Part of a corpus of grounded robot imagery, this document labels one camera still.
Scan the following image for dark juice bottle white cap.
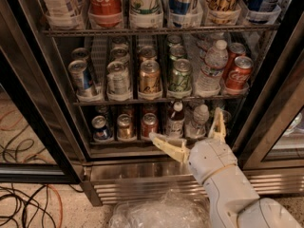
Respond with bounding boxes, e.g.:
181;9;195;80
165;102;184;138

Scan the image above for left glass fridge door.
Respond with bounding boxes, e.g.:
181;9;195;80
0;0;85;183

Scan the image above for red cola bottle top shelf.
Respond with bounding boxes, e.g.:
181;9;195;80
90;0;122;28

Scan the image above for middle wire shelf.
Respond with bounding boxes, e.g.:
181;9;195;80
73;95;246;106

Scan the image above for clear water bottle middle shelf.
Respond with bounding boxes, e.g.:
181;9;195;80
197;40;228;91

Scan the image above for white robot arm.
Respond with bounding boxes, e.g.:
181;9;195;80
149;108;302;228

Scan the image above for stainless fridge base grille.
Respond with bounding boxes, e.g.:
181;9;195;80
81;157;304;206

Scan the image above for gold soda can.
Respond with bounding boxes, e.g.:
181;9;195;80
140;60;161;94
139;46;157;63

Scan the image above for green soda can front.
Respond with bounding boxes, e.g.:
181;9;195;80
168;59;192;92

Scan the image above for white silver can rear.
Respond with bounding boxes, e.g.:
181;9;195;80
111;36;129;49

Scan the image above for red can bottom shelf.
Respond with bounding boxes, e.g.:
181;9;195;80
142;113;159;138

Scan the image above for clear plastic bag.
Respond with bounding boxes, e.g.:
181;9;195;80
108;190;212;228

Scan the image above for red cola can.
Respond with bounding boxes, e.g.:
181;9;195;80
222;43;246;80
225;56;254;90

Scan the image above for green soda can rear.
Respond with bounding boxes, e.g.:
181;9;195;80
166;34;182;48

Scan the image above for white label bottle top shelf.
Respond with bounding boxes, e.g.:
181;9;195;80
36;0;86;18

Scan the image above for blue silver can rear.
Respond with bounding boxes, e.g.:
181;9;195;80
71;47;92;67

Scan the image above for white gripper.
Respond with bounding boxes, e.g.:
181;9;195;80
149;107;237;184

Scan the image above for gold soda can rear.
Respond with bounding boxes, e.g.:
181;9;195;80
139;46;157;63

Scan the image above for gold can bottom shelf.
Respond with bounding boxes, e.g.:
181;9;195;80
117;113;134;140

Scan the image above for black cables on floor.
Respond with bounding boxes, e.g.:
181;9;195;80
0;183;84;228

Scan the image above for green soda can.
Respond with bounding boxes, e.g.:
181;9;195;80
166;34;182;48
168;59;192;92
168;45;187;74

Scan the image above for orange cable on floor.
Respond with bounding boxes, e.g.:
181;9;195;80
47;183;64;228

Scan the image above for small water bottle bottom shelf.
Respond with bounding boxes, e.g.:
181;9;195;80
185;104;209;139

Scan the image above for right glass fridge door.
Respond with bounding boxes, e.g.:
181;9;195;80
233;17;304;171

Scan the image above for white silver can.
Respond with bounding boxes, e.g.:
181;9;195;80
107;61;130;95
111;36;129;49
110;47;130;67

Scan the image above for gold soda can front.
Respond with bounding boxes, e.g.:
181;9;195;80
140;60;161;94

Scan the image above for top wire shelf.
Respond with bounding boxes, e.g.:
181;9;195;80
42;24;279;37

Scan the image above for red cola can rear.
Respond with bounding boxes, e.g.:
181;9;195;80
222;43;246;80

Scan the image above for white silver can front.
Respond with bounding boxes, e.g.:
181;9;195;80
107;61;130;95

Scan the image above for glass fridge door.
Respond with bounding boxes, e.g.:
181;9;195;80
0;0;85;183
233;17;304;171

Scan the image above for red cola can front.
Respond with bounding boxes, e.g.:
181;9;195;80
225;56;254;90

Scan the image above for blue can bottom shelf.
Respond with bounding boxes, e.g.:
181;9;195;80
91;115;112;141

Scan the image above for wire shelf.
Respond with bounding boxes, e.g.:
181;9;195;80
73;95;246;106
42;24;279;37

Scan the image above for green can bottom shelf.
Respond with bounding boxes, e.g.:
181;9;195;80
222;110;232;132

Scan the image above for blue silver can front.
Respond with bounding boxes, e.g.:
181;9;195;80
68;60;97;97

